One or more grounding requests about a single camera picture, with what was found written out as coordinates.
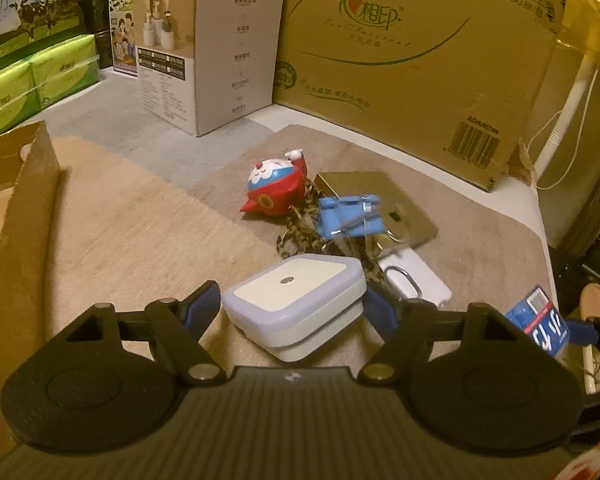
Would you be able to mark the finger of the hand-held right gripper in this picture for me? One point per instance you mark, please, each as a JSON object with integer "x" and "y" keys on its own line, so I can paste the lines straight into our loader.
{"x": 582, "y": 332}

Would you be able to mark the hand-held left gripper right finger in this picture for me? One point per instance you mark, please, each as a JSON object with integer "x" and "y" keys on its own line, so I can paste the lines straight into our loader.
{"x": 380, "y": 312}

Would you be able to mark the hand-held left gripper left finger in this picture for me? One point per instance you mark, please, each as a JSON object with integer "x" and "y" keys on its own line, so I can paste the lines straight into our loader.
{"x": 203, "y": 305}

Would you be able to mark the blue printed card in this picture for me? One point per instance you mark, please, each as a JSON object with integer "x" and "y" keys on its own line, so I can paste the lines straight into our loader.
{"x": 535, "y": 321}

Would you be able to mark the white binder clip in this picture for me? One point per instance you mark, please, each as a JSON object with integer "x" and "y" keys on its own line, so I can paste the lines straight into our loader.
{"x": 426, "y": 276}

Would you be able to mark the white square plug night light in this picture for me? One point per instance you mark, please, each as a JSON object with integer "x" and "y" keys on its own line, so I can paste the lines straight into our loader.
{"x": 290, "y": 287}

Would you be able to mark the gold binder clip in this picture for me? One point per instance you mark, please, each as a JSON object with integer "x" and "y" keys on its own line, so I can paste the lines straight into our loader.
{"x": 355, "y": 184}

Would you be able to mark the brown cardboard tray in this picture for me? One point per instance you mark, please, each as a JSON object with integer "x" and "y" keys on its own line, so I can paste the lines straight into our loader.
{"x": 25, "y": 220}

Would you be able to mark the blue binder clip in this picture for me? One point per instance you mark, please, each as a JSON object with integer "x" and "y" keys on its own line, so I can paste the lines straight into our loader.
{"x": 342, "y": 217}

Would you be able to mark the red blue cat toy figure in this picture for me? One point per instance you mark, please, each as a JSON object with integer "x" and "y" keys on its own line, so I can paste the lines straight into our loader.
{"x": 275, "y": 185}

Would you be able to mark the white textured sheet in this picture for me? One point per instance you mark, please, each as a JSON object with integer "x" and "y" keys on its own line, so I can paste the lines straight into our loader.
{"x": 130, "y": 105}

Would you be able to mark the white fan pole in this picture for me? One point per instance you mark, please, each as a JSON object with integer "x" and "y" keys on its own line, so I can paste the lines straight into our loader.
{"x": 570, "y": 105}

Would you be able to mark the large brown cardboard box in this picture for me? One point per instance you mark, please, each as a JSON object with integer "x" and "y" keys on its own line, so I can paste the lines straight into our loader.
{"x": 405, "y": 85}

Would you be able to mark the white humidifier product box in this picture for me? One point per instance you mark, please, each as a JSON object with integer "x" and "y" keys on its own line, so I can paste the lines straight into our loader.
{"x": 230, "y": 60}

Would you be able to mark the blue milk carton box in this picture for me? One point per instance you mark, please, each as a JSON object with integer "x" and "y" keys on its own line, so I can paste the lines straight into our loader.
{"x": 122, "y": 25}

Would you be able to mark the dark box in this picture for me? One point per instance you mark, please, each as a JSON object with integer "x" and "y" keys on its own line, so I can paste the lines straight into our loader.
{"x": 94, "y": 25}

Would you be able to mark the green cow milk carton box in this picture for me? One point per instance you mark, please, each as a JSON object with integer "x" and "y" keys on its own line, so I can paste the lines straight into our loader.
{"x": 20, "y": 5}

